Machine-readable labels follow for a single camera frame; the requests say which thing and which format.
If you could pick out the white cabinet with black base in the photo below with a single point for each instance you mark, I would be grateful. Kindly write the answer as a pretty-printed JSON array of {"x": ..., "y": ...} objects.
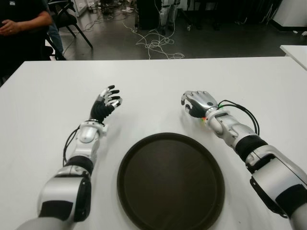
[{"x": 292, "y": 12}]

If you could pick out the dark brown round plate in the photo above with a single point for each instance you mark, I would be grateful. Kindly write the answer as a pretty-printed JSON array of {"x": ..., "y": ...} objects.
[{"x": 170, "y": 184}]

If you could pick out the white humanoid robot in background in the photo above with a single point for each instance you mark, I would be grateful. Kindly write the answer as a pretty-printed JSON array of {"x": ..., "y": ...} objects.
[{"x": 165, "y": 16}]

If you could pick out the multicoloured Rubik's cube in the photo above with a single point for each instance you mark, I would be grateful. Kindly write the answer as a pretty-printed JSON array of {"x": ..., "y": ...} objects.
[{"x": 203, "y": 119}]

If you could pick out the left silver black robot arm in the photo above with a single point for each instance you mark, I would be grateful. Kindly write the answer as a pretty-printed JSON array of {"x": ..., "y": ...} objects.
[{"x": 82, "y": 146}]

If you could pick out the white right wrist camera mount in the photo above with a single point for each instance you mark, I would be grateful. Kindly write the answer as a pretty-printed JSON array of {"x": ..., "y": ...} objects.
[{"x": 212, "y": 114}]

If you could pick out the seated person in black shirt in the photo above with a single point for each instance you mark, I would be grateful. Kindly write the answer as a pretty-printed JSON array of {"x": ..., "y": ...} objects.
[{"x": 24, "y": 43}]

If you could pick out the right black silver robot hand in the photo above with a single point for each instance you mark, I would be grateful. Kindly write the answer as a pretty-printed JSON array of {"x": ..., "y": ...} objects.
[{"x": 204, "y": 103}]

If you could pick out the black chair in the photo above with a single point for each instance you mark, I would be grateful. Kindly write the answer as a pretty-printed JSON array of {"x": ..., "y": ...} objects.
[{"x": 68, "y": 21}]

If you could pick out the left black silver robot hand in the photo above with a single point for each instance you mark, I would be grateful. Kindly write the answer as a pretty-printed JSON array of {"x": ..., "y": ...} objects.
[{"x": 100, "y": 110}]

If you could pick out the white side table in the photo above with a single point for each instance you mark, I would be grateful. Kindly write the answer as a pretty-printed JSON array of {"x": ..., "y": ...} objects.
[{"x": 296, "y": 52}]

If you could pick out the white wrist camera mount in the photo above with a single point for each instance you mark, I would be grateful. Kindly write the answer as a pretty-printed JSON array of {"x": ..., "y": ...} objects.
[
  {"x": 212, "y": 114},
  {"x": 105, "y": 129}
]

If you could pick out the right silver black robot arm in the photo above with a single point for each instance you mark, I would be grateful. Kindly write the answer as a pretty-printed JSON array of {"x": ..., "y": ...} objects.
[{"x": 263, "y": 163}]

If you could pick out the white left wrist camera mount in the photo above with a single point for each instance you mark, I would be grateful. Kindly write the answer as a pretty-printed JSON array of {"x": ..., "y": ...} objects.
[{"x": 105, "y": 129}]

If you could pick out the white glass display cabinet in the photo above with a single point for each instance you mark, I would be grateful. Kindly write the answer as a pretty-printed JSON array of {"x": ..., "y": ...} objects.
[{"x": 80, "y": 7}]

